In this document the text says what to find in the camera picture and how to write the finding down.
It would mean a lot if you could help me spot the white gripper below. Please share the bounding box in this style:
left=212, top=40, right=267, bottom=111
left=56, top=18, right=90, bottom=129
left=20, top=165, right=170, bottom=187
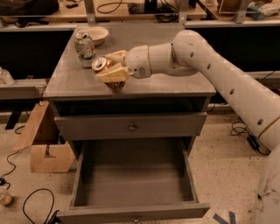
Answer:
left=95, top=45, right=151, bottom=83

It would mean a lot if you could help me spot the orange soda can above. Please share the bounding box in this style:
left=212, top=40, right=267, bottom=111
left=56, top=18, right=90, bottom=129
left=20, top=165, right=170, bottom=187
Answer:
left=91, top=55, right=127, bottom=93

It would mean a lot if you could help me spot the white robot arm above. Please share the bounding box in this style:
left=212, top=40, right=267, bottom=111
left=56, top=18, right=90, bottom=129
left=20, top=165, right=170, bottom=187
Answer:
left=92, top=30, right=280, bottom=224

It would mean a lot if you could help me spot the green white soda can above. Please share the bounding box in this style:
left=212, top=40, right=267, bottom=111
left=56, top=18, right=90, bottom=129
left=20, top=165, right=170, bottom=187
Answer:
left=74, top=32, right=95, bottom=68

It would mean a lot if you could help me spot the grey wooden drawer cabinet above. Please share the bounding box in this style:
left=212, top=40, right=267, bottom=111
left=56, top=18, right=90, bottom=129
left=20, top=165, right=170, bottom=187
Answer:
left=42, top=23, right=216, bottom=156

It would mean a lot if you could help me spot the grey top drawer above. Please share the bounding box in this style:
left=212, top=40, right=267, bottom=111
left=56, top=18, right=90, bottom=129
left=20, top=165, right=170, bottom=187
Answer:
left=54, top=112, right=207, bottom=141

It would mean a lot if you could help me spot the open grey middle drawer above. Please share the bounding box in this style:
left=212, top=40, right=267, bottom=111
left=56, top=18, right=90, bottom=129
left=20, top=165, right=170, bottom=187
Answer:
left=58, top=137, right=210, bottom=224

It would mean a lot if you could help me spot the white bowl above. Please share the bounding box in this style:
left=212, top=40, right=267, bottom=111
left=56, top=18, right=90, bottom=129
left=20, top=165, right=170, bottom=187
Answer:
left=80, top=26, right=109, bottom=46

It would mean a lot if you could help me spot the wooden back workbench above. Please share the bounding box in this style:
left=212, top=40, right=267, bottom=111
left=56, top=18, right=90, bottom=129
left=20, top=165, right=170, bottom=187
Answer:
left=0, top=0, right=279, bottom=23

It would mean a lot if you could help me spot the wooden block stand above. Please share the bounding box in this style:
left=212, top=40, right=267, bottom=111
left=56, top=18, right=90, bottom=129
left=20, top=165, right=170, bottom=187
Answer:
left=13, top=101, right=77, bottom=173

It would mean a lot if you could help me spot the clear plastic bag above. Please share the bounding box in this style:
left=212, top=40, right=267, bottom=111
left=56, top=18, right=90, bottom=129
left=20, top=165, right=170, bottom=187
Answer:
left=0, top=67, right=15, bottom=86

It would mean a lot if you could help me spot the black bag on bench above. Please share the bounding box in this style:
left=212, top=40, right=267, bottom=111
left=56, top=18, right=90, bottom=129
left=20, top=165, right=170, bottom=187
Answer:
left=0, top=0, right=60, bottom=16

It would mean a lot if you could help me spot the plastic cup on floor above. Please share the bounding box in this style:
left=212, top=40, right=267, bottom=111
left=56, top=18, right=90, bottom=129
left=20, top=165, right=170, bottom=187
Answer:
left=0, top=186, right=12, bottom=206

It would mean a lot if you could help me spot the black floor cable right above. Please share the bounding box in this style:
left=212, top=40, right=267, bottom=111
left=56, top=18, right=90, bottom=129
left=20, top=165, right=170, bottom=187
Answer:
left=229, top=121, right=272, bottom=156

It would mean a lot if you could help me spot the black floor cable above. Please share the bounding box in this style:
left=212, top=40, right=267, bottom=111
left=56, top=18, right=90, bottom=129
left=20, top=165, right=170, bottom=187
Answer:
left=229, top=121, right=272, bottom=156
left=0, top=125, right=60, bottom=224

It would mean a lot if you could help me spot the black floor cable left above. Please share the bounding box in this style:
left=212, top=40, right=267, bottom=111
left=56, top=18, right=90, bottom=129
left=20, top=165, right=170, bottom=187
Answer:
left=0, top=125, right=60, bottom=224

